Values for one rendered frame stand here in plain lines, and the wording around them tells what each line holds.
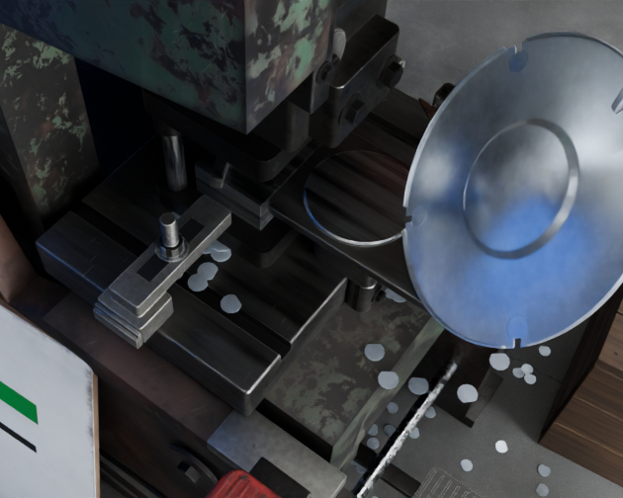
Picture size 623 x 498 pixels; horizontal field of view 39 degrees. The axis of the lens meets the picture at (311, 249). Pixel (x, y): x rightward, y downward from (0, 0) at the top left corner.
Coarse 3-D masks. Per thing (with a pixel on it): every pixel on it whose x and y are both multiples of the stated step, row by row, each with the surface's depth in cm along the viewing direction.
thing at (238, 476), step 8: (232, 472) 78; (240, 472) 78; (224, 480) 78; (232, 480) 78; (240, 480) 78; (248, 480) 78; (256, 480) 78; (216, 488) 77; (224, 488) 77; (232, 488) 77; (240, 488) 77; (248, 488) 77; (256, 488) 77; (264, 488) 77; (208, 496) 77; (216, 496) 77; (224, 496) 77; (232, 496) 77; (240, 496) 77; (248, 496) 77; (256, 496) 77; (264, 496) 77; (272, 496) 77
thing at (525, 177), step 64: (576, 64) 77; (448, 128) 88; (512, 128) 81; (576, 128) 76; (448, 192) 86; (512, 192) 79; (576, 192) 74; (448, 256) 85; (512, 256) 78; (576, 256) 73; (448, 320) 83; (576, 320) 71
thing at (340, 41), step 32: (352, 0) 75; (384, 0) 80; (352, 32) 78; (384, 32) 79; (352, 64) 77; (384, 64) 80; (352, 96) 78; (384, 96) 85; (256, 128) 82; (288, 128) 79; (320, 128) 80; (352, 128) 83
